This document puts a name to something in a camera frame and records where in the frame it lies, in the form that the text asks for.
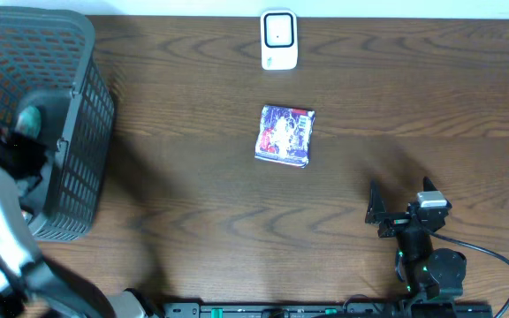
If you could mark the grey plastic shopping basket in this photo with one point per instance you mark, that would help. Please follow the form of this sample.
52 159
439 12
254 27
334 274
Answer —
46 62

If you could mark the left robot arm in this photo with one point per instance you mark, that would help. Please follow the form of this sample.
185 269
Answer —
25 273

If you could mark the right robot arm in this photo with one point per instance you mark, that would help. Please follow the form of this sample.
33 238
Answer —
431 273

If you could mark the teal snack packet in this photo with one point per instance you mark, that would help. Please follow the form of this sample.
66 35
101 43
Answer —
29 122

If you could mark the purple white snack package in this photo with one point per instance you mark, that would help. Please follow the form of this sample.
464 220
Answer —
284 135

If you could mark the white barcode scanner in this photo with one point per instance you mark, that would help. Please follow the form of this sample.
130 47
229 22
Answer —
279 40

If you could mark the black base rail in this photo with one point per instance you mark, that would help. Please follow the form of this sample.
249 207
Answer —
352 309

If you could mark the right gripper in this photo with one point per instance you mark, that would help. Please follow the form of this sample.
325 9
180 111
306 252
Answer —
377 214

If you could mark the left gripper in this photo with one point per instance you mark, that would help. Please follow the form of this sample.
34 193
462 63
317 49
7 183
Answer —
4 155

